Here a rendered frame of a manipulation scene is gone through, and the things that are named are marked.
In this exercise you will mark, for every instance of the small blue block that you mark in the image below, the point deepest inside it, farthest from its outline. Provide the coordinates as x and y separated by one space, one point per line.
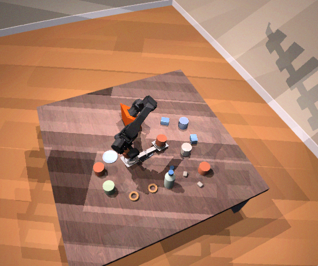
193 139
164 121

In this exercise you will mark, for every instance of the light blue cylinder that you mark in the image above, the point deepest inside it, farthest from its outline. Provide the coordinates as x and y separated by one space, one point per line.
183 123

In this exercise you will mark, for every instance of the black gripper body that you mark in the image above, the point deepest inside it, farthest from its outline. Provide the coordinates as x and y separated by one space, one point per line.
133 151

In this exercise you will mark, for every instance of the pale grey bottle with blue cap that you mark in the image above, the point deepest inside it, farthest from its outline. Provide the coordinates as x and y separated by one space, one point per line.
169 179

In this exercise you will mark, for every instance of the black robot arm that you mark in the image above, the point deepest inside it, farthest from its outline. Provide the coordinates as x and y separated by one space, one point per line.
130 131

